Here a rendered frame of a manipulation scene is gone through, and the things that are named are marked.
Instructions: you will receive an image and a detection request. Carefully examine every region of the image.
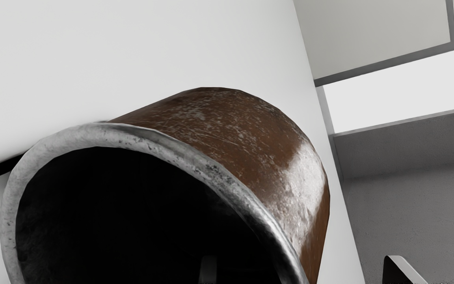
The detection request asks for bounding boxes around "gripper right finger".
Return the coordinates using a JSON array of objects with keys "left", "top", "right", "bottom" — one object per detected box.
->
[{"left": 382, "top": 255, "right": 430, "bottom": 284}]

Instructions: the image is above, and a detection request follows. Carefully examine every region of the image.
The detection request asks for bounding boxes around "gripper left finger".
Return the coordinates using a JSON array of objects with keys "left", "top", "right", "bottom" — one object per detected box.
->
[{"left": 198, "top": 255, "right": 218, "bottom": 284}]

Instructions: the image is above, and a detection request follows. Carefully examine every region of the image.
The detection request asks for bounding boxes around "brown mug with grey rim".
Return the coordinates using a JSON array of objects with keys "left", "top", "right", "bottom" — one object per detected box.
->
[{"left": 0, "top": 87, "right": 331, "bottom": 284}]

